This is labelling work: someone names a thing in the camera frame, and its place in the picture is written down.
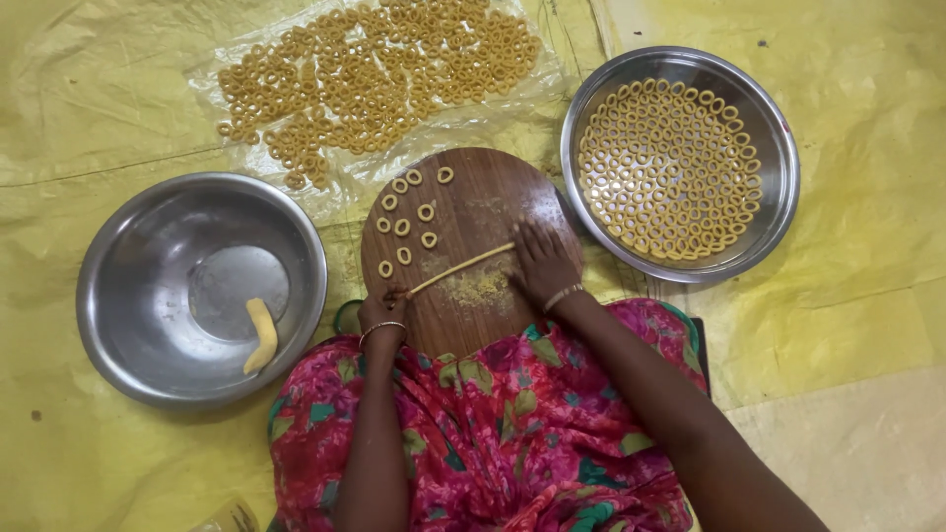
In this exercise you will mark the person's left hand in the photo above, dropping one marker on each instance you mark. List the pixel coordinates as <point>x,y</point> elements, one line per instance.
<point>378,314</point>

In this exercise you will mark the person's right hand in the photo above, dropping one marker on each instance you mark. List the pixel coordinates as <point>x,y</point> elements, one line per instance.
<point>545,270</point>

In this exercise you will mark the person's left fingers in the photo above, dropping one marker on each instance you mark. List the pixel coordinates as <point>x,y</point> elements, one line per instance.
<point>393,295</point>

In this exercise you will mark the person's right fingers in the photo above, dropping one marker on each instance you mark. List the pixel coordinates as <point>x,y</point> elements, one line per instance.
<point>539,236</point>

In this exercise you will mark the thin metal bangle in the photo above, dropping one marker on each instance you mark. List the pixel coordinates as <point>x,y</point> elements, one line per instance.
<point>381,326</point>
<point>563,295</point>

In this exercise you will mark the few loose dough rings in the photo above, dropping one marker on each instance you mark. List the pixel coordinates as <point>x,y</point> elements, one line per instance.
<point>402,227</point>

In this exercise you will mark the round wooden board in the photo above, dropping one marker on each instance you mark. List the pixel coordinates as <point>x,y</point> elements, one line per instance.
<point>473,199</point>

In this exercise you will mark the clear plastic sheet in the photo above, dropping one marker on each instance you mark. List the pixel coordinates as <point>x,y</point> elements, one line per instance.
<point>517,122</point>

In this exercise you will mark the yellow dough lump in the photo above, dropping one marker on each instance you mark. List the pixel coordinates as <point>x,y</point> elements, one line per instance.
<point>262,332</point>

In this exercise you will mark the neat layer of dough rings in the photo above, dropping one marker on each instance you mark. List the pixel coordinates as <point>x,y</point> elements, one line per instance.
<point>669,170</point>

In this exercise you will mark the pink floral dress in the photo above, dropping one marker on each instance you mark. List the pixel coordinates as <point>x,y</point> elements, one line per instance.
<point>502,436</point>

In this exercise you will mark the big heap of dough rings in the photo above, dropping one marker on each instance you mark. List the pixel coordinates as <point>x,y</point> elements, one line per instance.
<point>369,74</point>

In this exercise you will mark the deep steel bowl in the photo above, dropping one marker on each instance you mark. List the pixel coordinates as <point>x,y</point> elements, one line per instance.
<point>148,295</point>

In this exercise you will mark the wide steel plate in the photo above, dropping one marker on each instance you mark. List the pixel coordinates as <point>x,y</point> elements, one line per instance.
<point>776,148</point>

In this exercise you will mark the clear yellowish plastic packet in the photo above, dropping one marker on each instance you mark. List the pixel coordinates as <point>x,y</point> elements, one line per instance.
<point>233,517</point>

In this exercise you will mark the yellow plastic floor sheet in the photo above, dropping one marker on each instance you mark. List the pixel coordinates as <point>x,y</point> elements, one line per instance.
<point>111,89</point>

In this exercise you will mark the beige floor mat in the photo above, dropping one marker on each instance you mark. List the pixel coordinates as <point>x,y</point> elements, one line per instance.
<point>850,465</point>

